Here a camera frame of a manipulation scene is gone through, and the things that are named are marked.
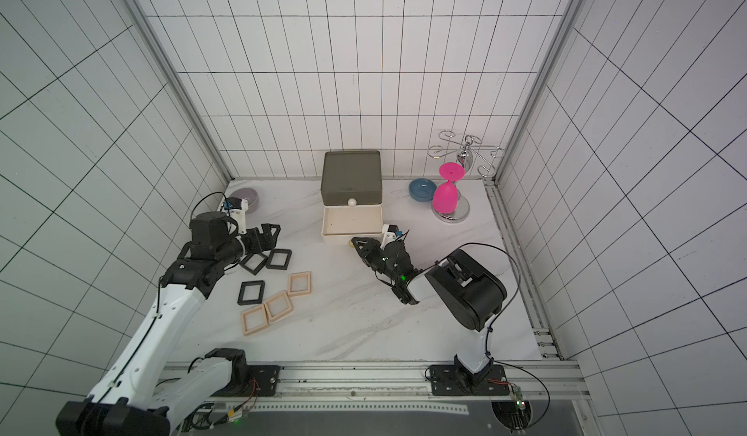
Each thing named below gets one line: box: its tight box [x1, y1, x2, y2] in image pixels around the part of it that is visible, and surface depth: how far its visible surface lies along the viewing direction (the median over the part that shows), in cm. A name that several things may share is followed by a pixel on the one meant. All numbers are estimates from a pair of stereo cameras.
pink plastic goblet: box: [430, 161, 465, 215], surface depth 90 cm
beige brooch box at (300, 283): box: [287, 271, 313, 297], surface depth 91 cm
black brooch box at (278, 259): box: [265, 249, 293, 271], surface depth 97 cm
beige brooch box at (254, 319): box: [241, 303, 269, 337], surface depth 84 cm
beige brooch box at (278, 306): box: [263, 290, 294, 323], surface depth 86 cm
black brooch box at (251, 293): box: [237, 280, 266, 306], surface depth 90 cm
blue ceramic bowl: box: [408, 178, 437, 203], surface depth 116 cm
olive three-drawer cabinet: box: [320, 149, 385, 246], surface depth 93 cm
